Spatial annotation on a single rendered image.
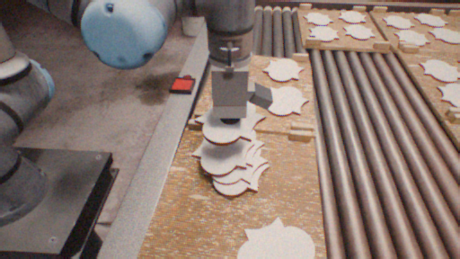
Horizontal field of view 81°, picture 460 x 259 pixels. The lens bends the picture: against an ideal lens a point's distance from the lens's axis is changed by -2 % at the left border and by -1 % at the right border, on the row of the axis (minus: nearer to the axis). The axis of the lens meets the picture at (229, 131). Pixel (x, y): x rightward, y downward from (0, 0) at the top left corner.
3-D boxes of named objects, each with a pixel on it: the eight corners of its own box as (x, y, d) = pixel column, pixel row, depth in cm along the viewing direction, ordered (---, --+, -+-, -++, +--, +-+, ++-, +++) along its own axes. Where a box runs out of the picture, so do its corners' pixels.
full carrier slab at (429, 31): (393, 52, 109) (397, 42, 106) (368, 14, 138) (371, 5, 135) (487, 58, 106) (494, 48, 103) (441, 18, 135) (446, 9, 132)
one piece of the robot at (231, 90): (284, 52, 41) (272, 129, 53) (277, 28, 48) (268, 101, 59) (205, 51, 41) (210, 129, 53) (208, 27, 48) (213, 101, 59)
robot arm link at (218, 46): (252, 17, 46) (254, 39, 40) (251, 42, 49) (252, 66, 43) (207, 17, 46) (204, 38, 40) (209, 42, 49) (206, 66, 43)
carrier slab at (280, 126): (190, 125, 78) (190, 120, 77) (219, 56, 107) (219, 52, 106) (314, 140, 74) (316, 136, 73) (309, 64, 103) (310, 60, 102)
